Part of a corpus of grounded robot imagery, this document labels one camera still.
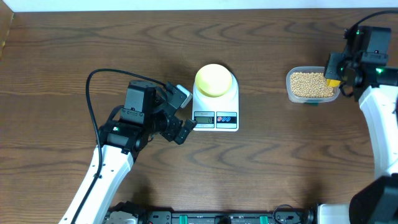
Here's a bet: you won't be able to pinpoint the left black cable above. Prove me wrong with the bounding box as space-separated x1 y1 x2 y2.
70 68 169 224

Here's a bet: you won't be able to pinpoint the soybeans in container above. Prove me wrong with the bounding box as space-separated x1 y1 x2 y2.
290 72 334 98

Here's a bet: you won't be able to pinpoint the white digital kitchen scale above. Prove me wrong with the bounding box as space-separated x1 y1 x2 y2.
192 73 239 132

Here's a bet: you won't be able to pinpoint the yellow measuring scoop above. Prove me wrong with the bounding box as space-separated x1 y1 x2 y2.
326 79 341 88

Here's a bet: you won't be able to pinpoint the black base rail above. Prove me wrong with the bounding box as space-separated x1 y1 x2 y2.
103 202 317 224

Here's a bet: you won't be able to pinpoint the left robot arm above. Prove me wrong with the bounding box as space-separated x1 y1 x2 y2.
60 80 196 223

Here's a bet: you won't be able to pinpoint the pale yellow plastic bowl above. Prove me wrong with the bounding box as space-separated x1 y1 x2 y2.
195 64 233 98

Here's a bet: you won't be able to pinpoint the clear plastic container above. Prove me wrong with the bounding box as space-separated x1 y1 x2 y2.
286 66 340 103

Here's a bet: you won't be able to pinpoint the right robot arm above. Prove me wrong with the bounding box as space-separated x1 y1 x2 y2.
316 25 397 223

